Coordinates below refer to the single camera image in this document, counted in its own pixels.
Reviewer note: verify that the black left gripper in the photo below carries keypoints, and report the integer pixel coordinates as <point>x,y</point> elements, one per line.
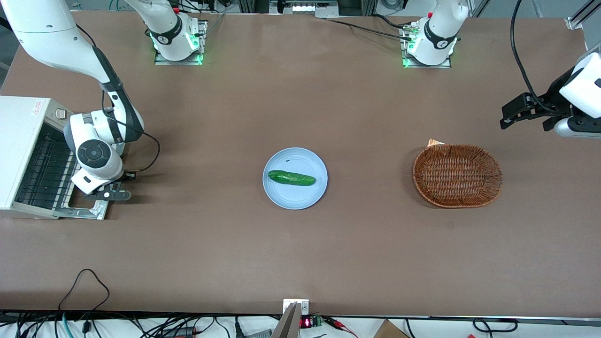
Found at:
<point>552,99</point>

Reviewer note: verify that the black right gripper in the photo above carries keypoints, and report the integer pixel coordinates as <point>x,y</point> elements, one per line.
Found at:
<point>127,178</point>

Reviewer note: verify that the oven door with glass window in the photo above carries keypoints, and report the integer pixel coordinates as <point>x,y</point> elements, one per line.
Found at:
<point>84,212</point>

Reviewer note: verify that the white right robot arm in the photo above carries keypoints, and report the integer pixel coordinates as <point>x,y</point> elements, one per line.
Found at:
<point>51,47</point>

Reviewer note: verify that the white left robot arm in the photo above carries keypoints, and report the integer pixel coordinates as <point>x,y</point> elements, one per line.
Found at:
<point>439,42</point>

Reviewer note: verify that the white oven knob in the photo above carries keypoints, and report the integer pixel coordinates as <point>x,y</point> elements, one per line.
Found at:
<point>61,113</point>

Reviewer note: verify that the white toaster oven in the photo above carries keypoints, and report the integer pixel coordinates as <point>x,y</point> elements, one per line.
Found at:
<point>16,141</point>

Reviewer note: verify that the brown wicker basket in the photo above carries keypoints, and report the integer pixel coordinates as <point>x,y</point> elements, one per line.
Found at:
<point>458,176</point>

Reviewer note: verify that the small tan paper tag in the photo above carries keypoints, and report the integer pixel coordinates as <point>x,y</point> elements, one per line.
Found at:
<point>434,142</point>

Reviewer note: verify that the green cucumber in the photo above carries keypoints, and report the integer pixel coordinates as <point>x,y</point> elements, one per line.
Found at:
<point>291,178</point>

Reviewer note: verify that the light blue round plate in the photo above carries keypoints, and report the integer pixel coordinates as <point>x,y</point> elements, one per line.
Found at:
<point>293,195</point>

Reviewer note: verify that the white power strip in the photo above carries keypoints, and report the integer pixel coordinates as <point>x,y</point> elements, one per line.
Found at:
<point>307,8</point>

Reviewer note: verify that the red digit display module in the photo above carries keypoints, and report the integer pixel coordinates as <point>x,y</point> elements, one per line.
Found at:
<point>307,322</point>

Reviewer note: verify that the brown cardboard box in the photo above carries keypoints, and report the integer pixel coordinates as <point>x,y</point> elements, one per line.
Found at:
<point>389,330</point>

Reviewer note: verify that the red clip leads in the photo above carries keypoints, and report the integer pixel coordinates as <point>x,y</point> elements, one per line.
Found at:
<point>340,324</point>

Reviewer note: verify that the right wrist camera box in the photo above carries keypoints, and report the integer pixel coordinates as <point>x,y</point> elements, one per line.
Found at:
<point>110,195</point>

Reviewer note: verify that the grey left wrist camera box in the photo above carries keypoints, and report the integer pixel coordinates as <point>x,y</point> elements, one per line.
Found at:
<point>575,127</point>

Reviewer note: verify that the aluminium frame profile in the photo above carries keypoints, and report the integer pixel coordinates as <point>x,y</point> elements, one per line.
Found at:
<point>582,16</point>

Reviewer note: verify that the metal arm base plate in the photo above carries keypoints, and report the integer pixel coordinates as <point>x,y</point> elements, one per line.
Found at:
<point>407,63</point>
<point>199,44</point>

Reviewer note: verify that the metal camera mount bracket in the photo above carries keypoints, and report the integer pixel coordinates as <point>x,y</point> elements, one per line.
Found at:
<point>304,307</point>

